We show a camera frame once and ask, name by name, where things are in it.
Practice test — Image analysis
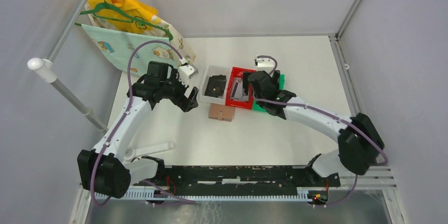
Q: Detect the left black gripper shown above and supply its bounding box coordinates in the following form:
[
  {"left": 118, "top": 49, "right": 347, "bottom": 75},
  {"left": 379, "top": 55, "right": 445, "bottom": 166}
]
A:
[{"left": 160, "top": 69, "right": 199, "bottom": 112}]

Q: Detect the tan leather card holder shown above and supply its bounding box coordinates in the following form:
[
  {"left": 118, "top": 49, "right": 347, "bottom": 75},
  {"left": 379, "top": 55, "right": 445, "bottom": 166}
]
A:
[{"left": 208, "top": 104, "right": 235, "bottom": 122}]

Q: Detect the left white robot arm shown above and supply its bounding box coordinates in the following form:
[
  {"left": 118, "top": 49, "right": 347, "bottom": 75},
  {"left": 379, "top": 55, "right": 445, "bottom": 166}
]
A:
[{"left": 77, "top": 61, "right": 199, "bottom": 199}]

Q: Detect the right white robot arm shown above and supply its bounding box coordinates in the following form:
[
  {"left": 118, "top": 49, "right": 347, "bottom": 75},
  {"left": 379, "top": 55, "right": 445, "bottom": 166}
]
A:
[{"left": 243, "top": 71, "right": 388, "bottom": 186}]

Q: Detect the red plastic bin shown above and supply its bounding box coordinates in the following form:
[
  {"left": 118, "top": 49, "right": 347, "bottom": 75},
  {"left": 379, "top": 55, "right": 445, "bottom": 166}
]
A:
[{"left": 225, "top": 67, "right": 255, "bottom": 110}]

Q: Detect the green plastic bin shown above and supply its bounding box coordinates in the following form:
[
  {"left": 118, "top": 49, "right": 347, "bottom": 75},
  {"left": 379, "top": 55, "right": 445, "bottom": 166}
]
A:
[{"left": 252, "top": 73, "right": 285, "bottom": 113}]

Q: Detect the white plastic bin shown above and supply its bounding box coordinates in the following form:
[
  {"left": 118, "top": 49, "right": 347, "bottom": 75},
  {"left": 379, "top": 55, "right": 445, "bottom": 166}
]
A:
[{"left": 199, "top": 65, "right": 231, "bottom": 105}]

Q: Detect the cream patterned cloth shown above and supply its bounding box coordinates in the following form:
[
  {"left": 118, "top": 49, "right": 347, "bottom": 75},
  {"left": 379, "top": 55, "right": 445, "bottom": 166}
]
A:
[{"left": 150, "top": 15, "right": 196, "bottom": 63}]

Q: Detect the light green patterned cloth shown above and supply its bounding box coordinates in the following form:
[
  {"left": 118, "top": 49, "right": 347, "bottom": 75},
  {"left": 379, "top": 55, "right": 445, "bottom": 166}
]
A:
[{"left": 81, "top": 24, "right": 179, "bottom": 77}]

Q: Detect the yellow garment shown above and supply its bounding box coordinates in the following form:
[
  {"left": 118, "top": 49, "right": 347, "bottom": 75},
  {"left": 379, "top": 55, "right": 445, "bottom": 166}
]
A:
[{"left": 85, "top": 0, "right": 166, "bottom": 37}]

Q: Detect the green clothes hanger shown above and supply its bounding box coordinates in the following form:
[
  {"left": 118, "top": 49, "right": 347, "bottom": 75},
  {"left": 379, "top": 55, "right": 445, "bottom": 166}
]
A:
[{"left": 79, "top": 2, "right": 173, "bottom": 41}]

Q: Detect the metal clothes rack pole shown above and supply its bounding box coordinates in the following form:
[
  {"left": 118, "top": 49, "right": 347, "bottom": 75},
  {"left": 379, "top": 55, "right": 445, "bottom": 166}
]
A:
[{"left": 36, "top": 0, "right": 120, "bottom": 134}]

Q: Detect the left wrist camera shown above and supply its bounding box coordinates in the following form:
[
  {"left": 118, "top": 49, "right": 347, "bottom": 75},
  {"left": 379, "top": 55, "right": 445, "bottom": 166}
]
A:
[{"left": 178, "top": 63, "right": 198, "bottom": 86}]

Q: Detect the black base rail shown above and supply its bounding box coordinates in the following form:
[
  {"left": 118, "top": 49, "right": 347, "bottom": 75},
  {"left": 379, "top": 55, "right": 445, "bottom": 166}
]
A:
[{"left": 149, "top": 165, "right": 341, "bottom": 196}]

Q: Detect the white cable duct strip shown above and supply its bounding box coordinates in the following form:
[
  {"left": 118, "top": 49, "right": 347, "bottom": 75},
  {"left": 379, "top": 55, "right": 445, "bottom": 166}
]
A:
[{"left": 92, "top": 189, "right": 311, "bottom": 202}]

